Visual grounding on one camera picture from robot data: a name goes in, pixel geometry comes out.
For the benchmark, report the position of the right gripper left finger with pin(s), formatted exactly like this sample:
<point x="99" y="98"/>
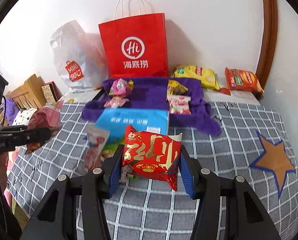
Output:
<point x="55" y="216"/>

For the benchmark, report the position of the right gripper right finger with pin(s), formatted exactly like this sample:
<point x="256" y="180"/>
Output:
<point x="245" y="215"/>

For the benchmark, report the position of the dark pink snack packet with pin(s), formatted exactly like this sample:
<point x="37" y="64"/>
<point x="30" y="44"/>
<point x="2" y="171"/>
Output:
<point x="46" y="117"/>

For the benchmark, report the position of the long white cake packet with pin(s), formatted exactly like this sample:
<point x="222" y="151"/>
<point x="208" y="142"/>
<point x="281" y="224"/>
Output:
<point x="91" y="157"/>

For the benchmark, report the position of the red gold snack packet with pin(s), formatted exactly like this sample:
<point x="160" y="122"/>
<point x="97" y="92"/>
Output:
<point x="151" y="155"/>

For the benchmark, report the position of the light pink snack packet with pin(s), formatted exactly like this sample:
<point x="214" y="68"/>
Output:
<point x="116" y="102"/>

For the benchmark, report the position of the pink yellow snack packet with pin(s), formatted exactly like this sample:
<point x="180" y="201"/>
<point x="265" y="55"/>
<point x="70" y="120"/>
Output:
<point x="121" y="88"/>

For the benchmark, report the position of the white red candy packet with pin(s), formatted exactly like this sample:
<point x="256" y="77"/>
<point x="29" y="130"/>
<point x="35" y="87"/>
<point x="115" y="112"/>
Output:
<point x="179" y="104"/>

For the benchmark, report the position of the small yellow snack packet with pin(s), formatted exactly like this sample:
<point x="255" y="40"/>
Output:
<point x="175" y="88"/>

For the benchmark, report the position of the wooden chair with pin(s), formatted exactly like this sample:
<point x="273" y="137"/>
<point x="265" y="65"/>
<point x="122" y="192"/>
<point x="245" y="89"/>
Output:
<point x="22" y="102"/>

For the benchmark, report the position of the brown framed box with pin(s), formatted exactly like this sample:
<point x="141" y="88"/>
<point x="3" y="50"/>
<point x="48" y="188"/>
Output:
<point x="50" y="92"/>

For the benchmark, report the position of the grey checkered blanket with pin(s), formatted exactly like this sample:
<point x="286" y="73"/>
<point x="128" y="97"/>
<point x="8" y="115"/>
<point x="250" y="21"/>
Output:
<point x="149" y="209"/>

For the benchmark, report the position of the white fruit print sheet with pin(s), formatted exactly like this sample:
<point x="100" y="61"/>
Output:
<point x="79" y="97"/>

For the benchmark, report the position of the white Miniso plastic bag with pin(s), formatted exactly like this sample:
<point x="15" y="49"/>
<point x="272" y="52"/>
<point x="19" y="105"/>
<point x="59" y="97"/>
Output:
<point x="79" y="57"/>

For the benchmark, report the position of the blue tissue pack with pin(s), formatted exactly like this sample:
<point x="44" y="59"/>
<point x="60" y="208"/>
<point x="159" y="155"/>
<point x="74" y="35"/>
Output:
<point x="115" y="120"/>

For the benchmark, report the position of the orange cracker packet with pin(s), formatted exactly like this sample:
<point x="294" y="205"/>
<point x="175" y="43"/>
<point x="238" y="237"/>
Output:
<point x="242" y="80"/>

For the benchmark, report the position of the yellow chips bag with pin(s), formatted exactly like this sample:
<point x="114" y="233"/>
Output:
<point x="206" y="76"/>

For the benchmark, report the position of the purple towel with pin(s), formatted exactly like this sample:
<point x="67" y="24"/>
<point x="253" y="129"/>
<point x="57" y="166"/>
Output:
<point x="151" y="93"/>

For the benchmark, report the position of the red Haidilao paper bag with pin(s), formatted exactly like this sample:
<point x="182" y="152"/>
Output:
<point x="136" y="46"/>

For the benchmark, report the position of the brown wooden door frame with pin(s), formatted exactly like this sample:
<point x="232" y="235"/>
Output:
<point x="268" y="46"/>

